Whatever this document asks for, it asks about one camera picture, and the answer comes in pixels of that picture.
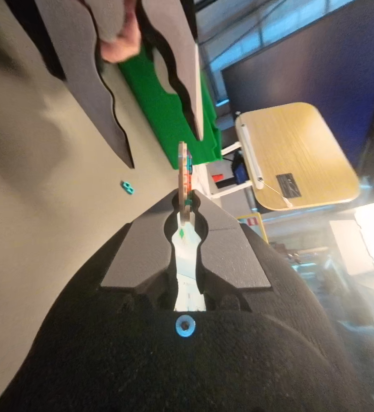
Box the light blue instruction booklet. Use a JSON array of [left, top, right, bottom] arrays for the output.
[[173, 222, 207, 312]]

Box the bright white light panel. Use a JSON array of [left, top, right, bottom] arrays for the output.
[[330, 199, 374, 281]]

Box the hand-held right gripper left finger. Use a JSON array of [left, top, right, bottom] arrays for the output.
[[100, 189, 182, 304]]

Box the person's left hand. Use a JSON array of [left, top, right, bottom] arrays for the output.
[[100, 0, 141, 64]]

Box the small blue box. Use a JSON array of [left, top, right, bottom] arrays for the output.
[[231, 151, 249, 185]]

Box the round cream lego plate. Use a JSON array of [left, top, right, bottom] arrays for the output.
[[177, 141, 196, 226]]

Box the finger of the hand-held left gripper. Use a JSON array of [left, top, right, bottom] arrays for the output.
[[33, 0, 135, 169], [141, 0, 204, 141]]

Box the glass window black frame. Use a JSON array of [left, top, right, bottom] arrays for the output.
[[193, 0, 356, 108]]

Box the wooden-top white tilting stand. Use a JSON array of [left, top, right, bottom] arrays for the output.
[[206, 102, 360, 212]]

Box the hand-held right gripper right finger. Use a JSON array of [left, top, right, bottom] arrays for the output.
[[191, 189, 272, 304]]

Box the green plastic bin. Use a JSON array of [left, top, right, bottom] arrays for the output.
[[118, 42, 223, 170]]

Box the colourful lego set box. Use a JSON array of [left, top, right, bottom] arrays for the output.
[[238, 212, 270, 246]]

